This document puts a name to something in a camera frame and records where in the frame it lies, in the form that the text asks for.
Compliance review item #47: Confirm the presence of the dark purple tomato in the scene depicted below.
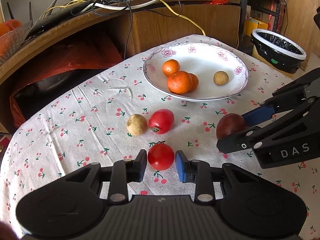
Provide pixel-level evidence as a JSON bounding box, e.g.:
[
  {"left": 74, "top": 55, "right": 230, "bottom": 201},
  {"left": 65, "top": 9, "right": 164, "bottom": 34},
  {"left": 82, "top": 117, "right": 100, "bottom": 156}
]
[{"left": 216, "top": 113, "right": 248, "bottom": 140}]

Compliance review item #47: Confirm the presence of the oval red tomato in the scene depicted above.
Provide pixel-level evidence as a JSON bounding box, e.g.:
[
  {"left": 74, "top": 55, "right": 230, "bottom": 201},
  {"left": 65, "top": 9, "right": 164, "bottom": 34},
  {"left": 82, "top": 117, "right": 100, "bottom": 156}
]
[{"left": 148, "top": 108, "right": 174, "bottom": 134}]

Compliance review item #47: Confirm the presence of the black wifi router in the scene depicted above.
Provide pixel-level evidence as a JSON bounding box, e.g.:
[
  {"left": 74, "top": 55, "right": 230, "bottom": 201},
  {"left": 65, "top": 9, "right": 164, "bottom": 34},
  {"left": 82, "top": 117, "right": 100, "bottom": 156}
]
[{"left": 6, "top": 0, "right": 132, "bottom": 40}]

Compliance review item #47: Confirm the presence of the yellow cable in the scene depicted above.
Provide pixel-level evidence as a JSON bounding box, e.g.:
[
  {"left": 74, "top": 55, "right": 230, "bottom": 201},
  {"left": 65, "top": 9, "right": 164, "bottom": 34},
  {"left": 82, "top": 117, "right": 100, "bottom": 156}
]
[{"left": 39, "top": 0, "right": 206, "bottom": 36}]

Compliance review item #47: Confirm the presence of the white floral plate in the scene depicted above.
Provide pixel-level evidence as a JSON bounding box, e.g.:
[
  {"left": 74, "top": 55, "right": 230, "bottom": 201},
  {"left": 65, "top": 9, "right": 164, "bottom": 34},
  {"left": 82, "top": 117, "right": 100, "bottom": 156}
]
[{"left": 143, "top": 42, "right": 249, "bottom": 102}]

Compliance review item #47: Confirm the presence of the wooden desk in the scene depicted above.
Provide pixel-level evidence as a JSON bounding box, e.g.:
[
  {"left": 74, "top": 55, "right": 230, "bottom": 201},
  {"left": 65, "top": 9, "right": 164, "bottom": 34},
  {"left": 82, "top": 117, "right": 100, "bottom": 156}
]
[{"left": 1, "top": 0, "right": 241, "bottom": 82}]

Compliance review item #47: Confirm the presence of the red plastic bag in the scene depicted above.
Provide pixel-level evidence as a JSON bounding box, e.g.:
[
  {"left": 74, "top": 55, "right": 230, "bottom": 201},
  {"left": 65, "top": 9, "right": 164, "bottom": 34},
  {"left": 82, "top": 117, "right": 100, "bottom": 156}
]
[{"left": 10, "top": 37, "right": 123, "bottom": 127}]

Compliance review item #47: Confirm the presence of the glass fruit bowl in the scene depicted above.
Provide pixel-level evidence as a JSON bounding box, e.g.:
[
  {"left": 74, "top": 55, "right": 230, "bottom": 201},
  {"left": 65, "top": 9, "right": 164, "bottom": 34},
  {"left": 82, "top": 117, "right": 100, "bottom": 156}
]
[{"left": 1, "top": 21, "right": 33, "bottom": 65}]

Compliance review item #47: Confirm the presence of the cherry print tablecloth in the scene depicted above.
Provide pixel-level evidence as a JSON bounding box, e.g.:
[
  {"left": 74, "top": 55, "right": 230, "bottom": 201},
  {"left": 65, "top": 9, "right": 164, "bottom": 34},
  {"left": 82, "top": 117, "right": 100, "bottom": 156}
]
[{"left": 1, "top": 50, "right": 319, "bottom": 239}]

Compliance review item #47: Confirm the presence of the yellow trash bin black liner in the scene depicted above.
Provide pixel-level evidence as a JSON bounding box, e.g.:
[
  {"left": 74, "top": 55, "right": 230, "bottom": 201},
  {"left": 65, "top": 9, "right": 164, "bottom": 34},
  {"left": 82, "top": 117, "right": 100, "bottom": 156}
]
[{"left": 251, "top": 29, "right": 306, "bottom": 74}]

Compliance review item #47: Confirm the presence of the small orange mandarin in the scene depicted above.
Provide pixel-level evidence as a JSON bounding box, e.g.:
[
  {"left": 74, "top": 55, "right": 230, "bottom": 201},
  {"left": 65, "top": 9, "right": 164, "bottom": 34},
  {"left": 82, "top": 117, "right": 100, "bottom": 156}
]
[
  {"left": 162, "top": 59, "right": 180, "bottom": 76},
  {"left": 189, "top": 73, "right": 199, "bottom": 92}
]

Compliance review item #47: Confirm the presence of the round red tomato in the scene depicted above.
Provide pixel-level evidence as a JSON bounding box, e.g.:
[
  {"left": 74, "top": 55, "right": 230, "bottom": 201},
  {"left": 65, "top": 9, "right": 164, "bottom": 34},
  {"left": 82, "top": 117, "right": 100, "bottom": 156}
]
[{"left": 148, "top": 144, "right": 175, "bottom": 171}]

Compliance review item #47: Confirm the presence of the black metal shelf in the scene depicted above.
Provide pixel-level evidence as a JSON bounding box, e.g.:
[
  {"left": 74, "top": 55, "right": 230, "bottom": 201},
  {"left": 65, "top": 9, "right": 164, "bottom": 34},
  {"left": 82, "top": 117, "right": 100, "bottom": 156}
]
[{"left": 186, "top": 0, "right": 288, "bottom": 48}]

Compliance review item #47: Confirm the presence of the thick white cable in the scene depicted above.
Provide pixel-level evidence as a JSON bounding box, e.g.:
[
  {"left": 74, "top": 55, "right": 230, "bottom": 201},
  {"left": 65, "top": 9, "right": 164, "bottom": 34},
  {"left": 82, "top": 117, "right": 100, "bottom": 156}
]
[{"left": 75, "top": 0, "right": 166, "bottom": 11}]

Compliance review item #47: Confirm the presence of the larger orange mandarin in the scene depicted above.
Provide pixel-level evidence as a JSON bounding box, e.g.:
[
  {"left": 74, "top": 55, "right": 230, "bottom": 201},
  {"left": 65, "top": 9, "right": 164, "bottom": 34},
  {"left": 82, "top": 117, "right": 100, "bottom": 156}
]
[{"left": 167, "top": 71, "right": 193, "bottom": 95}]

